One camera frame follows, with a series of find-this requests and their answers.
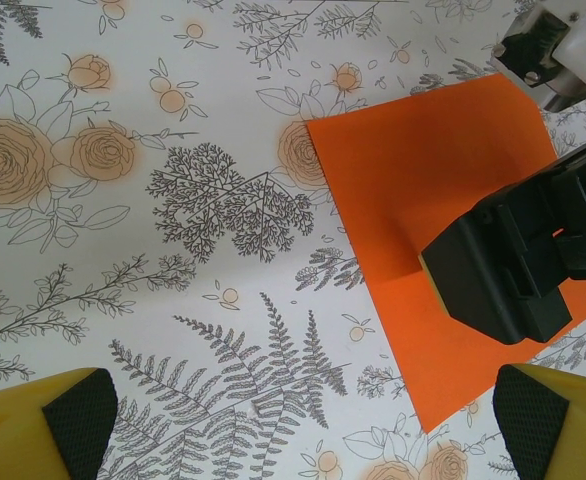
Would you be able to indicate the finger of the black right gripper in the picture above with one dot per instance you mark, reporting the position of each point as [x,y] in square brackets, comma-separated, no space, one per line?
[493,260]

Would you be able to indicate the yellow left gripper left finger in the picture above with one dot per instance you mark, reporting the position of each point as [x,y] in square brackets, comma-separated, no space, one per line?
[13,430]

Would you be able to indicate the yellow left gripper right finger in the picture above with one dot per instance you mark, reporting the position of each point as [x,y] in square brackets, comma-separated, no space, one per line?
[573,430]

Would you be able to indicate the floral patterned tablecloth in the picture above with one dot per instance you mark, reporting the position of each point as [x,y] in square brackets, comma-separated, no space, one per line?
[173,300]

